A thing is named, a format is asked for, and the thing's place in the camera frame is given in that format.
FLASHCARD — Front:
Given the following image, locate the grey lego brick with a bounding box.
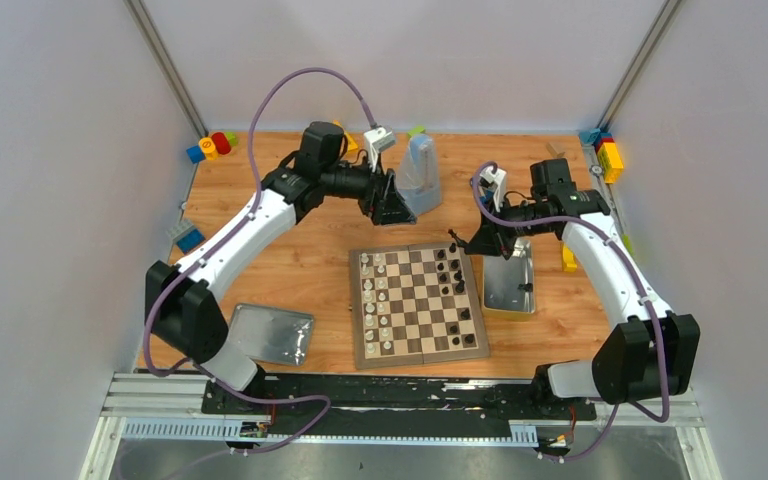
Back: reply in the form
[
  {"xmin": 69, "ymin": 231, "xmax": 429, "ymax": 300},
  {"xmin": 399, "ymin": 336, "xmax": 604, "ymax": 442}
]
[{"xmin": 167, "ymin": 218, "xmax": 194, "ymax": 243}]

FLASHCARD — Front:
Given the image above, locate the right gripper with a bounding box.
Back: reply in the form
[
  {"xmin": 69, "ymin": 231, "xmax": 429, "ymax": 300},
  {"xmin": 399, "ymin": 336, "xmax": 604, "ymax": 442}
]
[{"xmin": 465, "ymin": 193, "xmax": 552, "ymax": 256}]

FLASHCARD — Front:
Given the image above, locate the clear bubble wrap bag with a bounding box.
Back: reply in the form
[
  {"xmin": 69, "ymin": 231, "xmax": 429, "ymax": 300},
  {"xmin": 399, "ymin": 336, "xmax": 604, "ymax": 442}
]
[{"xmin": 395, "ymin": 133, "xmax": 442, "ymax": 216}]

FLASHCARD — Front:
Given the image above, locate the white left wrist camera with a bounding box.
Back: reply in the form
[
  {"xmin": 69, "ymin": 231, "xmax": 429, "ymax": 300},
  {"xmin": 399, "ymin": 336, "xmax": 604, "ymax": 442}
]
[{"xmin": 363, "ymin": 126, "xmax": 397, "ymax": 171}]

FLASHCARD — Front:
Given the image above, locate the silver metal tin box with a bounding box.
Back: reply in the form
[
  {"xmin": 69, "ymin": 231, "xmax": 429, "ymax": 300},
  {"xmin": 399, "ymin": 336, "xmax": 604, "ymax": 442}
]
[{"xmin": 481, "ymin": 238, "xmax": 536, "ymax": 321}]

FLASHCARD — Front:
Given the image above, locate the small yellow block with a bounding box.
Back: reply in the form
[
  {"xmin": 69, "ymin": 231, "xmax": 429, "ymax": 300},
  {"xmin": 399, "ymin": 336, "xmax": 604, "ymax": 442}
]
[{"xmin": 561, "ymin": 244, "xmax": 578, "ymax": 273}]

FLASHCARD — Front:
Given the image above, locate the blue lego brick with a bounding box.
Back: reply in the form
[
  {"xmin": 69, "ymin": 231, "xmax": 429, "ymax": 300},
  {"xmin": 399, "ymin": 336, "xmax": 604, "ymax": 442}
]
[{"xmin": 174, "ymin": 228, "xmax": 205, "ymax": 254}]

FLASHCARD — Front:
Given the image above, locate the black chess piece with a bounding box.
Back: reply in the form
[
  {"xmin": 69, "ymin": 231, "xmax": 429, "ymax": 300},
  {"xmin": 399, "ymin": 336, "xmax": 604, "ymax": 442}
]
[{"xmin": 448, "ymin": 229, "xmax": 468, "ymax": 253}]

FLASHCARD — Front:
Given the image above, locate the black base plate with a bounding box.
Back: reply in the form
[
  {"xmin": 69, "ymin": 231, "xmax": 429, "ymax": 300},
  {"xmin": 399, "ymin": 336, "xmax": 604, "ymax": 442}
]
[{"xmin": 199, "ymin": 372, "xmax": 599, "ymax": 425}]

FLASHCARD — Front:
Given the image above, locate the silver tin lid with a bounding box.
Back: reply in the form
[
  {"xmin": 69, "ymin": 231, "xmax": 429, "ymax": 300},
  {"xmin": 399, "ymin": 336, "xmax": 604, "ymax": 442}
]
[{"xmin": 228, "ymin": 303, "xmax": 315, "ymax": 367}]

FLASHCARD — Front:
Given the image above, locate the red cylinder block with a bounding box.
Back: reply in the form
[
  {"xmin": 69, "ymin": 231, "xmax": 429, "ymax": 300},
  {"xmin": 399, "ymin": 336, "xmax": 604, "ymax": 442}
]
[{"xmin": 211, "ymin": 132, "xmax": 232, "ymax": 156}]

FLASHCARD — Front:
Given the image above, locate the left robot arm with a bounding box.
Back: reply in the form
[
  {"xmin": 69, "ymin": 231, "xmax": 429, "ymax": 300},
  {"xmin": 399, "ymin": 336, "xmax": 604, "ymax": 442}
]
[{"xmin": 144, "ymin": 121, "xmax": 416, "ymax": 413}]

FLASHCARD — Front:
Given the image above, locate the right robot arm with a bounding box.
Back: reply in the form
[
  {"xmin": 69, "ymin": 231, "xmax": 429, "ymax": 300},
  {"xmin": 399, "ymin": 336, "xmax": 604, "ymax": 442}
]
[{"xmin": 462, "ymin": 159, "xmax": 701, "ymax": 418}]

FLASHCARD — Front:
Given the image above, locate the purple cable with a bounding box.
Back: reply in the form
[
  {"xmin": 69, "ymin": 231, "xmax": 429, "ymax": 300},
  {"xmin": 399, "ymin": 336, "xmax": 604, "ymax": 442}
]
[
  {"xmin": 142, "ymin": 67, "xmax": 379, "ymax": 458},
  {"xmin": 470, "ymin": 161, "xmax": 671, "ymax": 463}
]

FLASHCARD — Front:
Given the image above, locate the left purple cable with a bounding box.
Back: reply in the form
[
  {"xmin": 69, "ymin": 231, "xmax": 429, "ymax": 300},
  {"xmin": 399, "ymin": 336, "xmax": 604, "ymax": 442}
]
[{"xmin": 142, "ymin": 67, "xmax": 379, "ymax": 458}]

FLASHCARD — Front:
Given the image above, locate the yellow cylinder block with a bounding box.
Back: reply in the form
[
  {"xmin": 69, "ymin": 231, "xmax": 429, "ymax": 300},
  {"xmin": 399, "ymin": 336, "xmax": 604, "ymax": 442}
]
[{"xmin": 199, "ymin": 137, "xmax": 220, "ymax": 160}]

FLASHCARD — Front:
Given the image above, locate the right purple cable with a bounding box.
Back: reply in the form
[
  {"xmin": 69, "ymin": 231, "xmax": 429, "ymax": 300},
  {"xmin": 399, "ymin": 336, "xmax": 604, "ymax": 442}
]
[{"xmin": 470, "ymin": 161, "xmax": 671, "ymax": 463}]

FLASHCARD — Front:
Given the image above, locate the wooden chess board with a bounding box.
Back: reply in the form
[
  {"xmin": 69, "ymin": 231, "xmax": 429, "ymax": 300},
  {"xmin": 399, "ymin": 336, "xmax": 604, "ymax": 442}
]
[{"xmin": 348, "ymin": 242, "xmax": 490, "ymax": 370}]

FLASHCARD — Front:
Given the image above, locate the stacked coloured bricks corner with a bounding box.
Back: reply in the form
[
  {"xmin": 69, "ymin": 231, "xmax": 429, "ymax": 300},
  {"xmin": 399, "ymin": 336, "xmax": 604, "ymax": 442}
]
[{"xmin": 578, "ymin": 129, "xmax": 625, "ymax": 185}]

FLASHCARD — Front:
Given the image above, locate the blue cube block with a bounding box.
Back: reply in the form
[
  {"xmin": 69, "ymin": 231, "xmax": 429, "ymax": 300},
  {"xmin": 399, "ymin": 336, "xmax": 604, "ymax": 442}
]
[{"xmin": 186, "ymin": 145, "xmax": 206, "ymax": 164}]

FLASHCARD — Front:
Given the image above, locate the yellow trapezoid toy block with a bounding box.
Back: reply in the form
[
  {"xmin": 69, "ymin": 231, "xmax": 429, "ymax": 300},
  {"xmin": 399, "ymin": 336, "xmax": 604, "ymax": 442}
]
[{"xmin": 332, "ymin": 120, "xmax": 359, "ymax": 153}]

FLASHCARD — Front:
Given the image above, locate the green block behind bag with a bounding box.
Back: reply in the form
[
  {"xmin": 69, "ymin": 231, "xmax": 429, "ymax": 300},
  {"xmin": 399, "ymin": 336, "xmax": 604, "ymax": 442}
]
[{"xmin": 407, "ymin": 125, "xmax": 426, "ymax": 139}]

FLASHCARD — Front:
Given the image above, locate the small wooden block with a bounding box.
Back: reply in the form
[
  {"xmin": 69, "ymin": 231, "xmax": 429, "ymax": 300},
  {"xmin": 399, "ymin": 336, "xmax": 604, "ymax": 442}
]
[{"xmin": 545, "ymin": 142, "xmax": 566, "ymax": 159}]

